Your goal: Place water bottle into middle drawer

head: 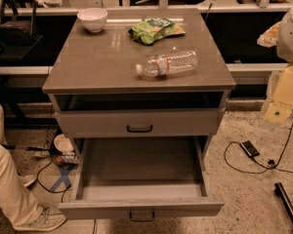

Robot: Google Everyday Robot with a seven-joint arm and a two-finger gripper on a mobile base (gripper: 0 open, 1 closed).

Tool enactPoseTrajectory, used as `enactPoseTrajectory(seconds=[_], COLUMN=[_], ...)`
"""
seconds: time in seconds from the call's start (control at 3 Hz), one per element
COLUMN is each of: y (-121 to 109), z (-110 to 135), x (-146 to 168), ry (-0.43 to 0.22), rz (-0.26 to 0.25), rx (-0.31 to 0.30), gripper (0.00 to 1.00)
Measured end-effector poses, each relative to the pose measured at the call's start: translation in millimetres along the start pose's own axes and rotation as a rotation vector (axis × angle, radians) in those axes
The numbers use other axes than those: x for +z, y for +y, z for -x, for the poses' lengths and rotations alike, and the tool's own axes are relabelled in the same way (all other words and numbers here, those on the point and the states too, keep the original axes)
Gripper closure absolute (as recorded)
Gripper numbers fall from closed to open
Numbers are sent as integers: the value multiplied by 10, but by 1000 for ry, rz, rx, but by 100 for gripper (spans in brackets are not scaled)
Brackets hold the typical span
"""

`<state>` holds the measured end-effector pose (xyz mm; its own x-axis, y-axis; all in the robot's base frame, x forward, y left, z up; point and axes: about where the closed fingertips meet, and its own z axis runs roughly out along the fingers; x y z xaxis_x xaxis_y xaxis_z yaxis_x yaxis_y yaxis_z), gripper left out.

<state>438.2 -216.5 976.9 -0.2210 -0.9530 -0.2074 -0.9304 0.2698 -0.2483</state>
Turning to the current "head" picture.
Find closed grey upper drawer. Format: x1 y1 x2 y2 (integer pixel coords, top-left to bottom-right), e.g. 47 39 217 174
55 108 225 138

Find black phone on floor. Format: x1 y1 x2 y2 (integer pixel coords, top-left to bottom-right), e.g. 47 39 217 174
240 140 260 158

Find white ceramic bowl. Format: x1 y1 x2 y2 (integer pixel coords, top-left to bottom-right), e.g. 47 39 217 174
77 8 107 32

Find open grey lower drawer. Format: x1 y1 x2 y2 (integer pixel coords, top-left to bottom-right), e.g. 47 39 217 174
60 136 224 221

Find black chair left background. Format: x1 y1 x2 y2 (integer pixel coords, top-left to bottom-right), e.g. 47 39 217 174
0 0 43 60

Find grey drawer cabinet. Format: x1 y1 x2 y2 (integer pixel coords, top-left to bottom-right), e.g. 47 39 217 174
43 8 234 221

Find clear plastic water bottle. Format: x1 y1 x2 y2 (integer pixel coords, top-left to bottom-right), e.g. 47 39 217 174
136 51 198 77

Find black floor cable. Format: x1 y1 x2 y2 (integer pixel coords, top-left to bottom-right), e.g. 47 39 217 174
223 105 293 176

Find black bar on floor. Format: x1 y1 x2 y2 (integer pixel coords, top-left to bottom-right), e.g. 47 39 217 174
274 182 293 224

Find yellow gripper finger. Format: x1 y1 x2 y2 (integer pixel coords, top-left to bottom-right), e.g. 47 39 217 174
264 64 293 124

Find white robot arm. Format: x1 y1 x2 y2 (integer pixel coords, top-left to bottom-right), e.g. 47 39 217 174
264 7 293 123

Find person leg beige trousers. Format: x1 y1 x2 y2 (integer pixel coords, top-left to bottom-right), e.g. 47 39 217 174
0 104 43 229

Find green snack bag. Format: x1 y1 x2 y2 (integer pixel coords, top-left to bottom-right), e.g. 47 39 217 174
129 18 186 46

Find white sneaker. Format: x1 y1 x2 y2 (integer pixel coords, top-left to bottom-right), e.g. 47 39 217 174
15 208 66 232
20 175 36 187

